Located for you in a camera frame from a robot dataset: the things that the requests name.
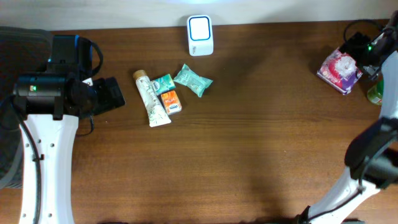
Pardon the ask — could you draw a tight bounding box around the red purple tissue package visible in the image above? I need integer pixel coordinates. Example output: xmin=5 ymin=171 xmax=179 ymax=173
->
xmin=317 ymin=49 xmax=363 ymax=95

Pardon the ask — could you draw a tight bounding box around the green lid jar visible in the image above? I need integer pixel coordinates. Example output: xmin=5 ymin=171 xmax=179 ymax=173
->
xmin=367 ymin=80 xmax=384 ymax=105

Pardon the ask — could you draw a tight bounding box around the white bamboo print tube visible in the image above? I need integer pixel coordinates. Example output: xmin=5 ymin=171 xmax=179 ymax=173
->
xmin=132 ymin=70 xmax=171 ymax=128

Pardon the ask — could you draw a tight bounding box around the teal blue tissue pack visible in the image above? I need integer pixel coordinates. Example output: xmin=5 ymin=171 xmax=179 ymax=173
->
xmin=151 ymin=74 xmax=176 ymax=96

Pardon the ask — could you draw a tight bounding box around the orange tissue pack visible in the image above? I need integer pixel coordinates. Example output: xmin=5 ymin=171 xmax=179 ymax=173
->
xmin=160 ymin=90 xmax=182 ymax=115

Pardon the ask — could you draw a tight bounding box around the teal wet wipes pack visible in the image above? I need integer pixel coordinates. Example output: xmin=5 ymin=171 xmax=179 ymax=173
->
xmin=174 ymin=64 xmax=213 ymax=98

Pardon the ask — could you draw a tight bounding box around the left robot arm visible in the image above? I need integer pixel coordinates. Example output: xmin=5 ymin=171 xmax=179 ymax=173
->
xmin=11 ymin=35 xmax=126 ymax=223

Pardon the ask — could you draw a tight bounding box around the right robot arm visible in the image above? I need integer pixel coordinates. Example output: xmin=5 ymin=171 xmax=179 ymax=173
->
xmin=294 ymin=12 xmax=397 ymax=224

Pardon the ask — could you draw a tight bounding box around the grey plastic mesh basket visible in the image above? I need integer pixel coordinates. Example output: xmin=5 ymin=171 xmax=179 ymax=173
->
xmin=1 ymin=26 xmax=53 ymax=189

